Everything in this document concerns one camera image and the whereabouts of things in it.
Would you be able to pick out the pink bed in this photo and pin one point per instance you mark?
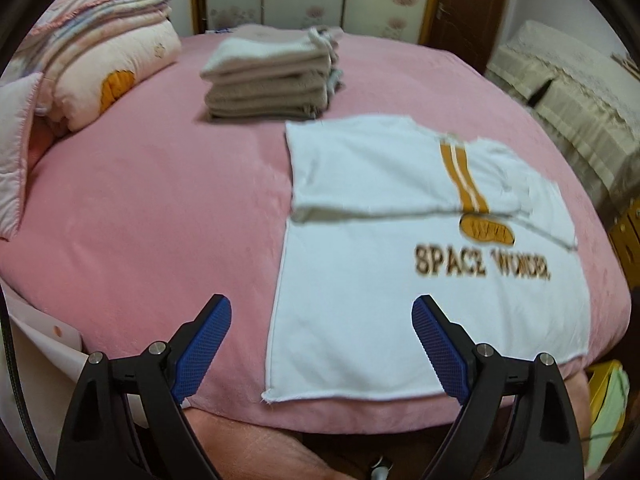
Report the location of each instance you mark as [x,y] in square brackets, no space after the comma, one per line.
[150,210]

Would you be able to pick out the pink ruffled folded blanket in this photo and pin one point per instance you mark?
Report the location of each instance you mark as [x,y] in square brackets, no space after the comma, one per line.
[100,10]

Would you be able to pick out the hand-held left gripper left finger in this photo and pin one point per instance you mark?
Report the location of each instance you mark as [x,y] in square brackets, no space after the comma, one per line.
[202,355]

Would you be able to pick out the cream printed folded quilt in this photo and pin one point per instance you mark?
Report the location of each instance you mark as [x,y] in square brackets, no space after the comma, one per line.
[125,65]

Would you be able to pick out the black and white small object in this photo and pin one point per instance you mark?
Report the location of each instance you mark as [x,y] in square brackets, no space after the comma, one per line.
[220,31]

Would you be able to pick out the dark brown wooden door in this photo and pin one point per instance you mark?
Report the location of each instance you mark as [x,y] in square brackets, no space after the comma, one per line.
[475,15]

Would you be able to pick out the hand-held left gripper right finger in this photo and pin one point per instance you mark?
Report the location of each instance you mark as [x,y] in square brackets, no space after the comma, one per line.
[440,350]

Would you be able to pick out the white quilted cushion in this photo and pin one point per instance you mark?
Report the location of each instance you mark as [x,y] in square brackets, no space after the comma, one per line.
[17,160]

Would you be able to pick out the white printed sweatshirt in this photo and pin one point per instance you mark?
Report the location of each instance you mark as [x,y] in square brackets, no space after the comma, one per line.
[360,320]

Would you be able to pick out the lace cloth covered furniture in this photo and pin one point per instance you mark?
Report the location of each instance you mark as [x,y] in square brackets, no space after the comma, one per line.
[575,110]

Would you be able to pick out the stack of folded clothes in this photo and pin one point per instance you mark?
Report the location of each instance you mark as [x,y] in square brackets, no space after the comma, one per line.
[265,80]

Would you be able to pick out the white bag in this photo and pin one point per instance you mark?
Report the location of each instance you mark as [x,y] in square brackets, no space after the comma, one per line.
[45,345]

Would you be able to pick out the yellow wooden drawer cabinet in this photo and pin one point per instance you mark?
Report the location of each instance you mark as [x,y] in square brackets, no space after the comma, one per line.
[626,245]

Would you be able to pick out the yellow green bag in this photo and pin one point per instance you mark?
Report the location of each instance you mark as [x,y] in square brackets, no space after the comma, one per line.
[607,410]

